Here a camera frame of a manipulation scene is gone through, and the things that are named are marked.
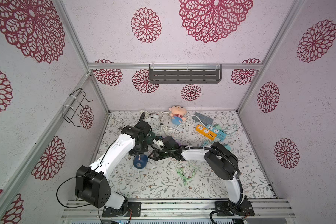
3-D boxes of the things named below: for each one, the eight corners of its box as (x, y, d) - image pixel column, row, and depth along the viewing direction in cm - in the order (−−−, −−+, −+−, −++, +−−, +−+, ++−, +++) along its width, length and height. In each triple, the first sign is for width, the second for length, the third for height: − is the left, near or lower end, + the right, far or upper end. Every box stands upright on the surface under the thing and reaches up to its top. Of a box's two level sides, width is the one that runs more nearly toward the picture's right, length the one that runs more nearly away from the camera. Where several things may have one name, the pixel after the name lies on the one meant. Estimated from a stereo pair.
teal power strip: (220, 142, 103) (222, 139, 100) (205, 128, 112) (206, 125, 108) (226, 138, 106) (228, 134, 103) (211, 124, 114) (212, 121, 111)
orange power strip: (194, 129, 111) (194, 127, 108) (197, 125, 113) (198, 122, 111) (213, 141, 104) (214, 138, 102) (216, 136, 107) (217, 134, 104)
